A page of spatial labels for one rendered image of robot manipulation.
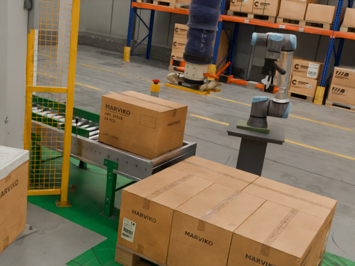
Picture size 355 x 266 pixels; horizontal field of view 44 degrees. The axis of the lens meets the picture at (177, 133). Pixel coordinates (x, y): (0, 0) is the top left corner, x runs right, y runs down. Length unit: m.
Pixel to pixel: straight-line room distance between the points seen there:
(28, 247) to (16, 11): 1.59
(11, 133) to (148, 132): 1.01
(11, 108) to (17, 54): 0.36
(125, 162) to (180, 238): 0.92
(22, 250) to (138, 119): 1.28
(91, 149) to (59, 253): 0.89
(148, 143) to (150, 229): 0.83
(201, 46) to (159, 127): 0.69
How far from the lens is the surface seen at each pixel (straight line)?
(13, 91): 3.12
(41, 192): 3.85
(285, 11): 10.62
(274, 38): 3.15
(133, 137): 3.58
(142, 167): 3.40
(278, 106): 3.98
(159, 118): 3.40
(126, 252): 3.13
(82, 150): 3.74
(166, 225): 2.85
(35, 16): 3.09
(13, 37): 3.05
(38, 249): 3.33
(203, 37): 3.29
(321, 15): 10.40
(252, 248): 2.63
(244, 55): 12.30
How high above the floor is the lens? 1.76
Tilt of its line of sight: 16 degrees down
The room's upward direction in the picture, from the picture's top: 8 degrees clockwise
